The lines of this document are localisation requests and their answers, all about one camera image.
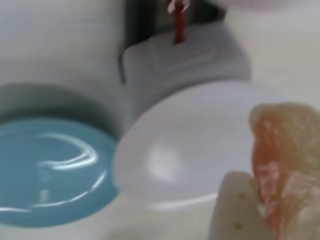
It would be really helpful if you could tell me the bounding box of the blue round dish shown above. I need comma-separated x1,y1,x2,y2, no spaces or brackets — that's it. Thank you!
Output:
0,118,121,228

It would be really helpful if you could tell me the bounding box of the orange shrimp sushi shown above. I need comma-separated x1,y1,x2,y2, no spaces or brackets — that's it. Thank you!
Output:
248,99,320,240

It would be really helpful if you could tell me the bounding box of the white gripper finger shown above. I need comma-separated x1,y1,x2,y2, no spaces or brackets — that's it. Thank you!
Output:
208,171,273,240

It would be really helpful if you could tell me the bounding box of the white train car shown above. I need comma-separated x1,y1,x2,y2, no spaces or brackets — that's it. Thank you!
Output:
119,0,252,131

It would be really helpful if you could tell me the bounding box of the white round dish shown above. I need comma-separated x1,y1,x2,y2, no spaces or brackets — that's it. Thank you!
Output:
112,81,301,211

